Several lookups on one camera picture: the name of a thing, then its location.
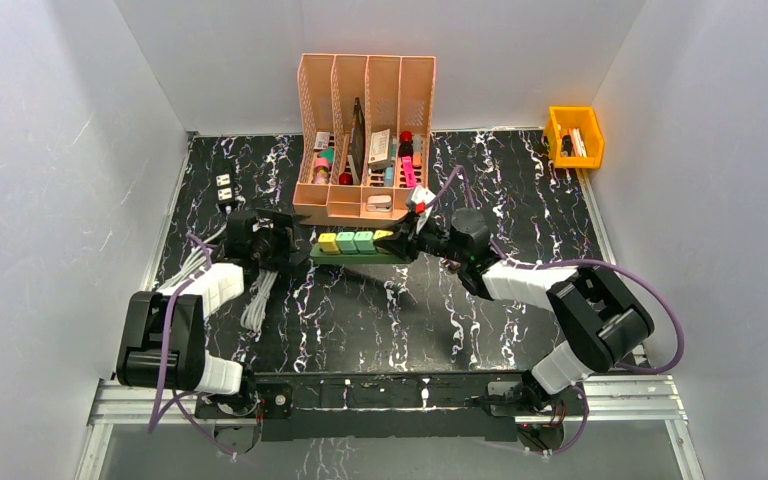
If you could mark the orange desk file organizer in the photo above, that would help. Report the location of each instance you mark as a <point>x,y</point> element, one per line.
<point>366,136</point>

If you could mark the yellow charger plug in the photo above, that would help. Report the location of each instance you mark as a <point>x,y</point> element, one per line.
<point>378,235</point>
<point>327,242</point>

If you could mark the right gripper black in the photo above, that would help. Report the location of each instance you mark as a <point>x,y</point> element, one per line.
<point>405,241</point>

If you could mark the yellow storage bin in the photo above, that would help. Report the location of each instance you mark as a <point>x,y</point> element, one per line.
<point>574,137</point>

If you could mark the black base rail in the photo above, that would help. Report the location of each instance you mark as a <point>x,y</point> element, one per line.
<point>402,405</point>

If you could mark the green charger plug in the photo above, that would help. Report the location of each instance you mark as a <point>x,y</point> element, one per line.
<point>345,241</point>
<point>364,242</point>

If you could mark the black tablet in organizer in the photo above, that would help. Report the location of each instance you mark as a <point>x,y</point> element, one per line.
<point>356,150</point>

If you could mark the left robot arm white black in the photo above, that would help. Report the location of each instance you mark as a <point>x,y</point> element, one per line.
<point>163,341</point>

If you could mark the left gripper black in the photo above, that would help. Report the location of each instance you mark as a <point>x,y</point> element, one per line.
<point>283,237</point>

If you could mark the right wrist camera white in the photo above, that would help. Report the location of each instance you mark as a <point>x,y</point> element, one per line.
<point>418,199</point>

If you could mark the white box in organizer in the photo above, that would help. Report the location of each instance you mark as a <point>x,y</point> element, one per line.
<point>379,150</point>

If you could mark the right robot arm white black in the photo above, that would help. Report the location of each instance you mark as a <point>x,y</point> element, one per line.
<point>602,321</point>

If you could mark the black power strip front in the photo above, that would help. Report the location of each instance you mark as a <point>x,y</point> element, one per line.
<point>226,192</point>

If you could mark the green power strip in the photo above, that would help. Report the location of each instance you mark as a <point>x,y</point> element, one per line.
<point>319,257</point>

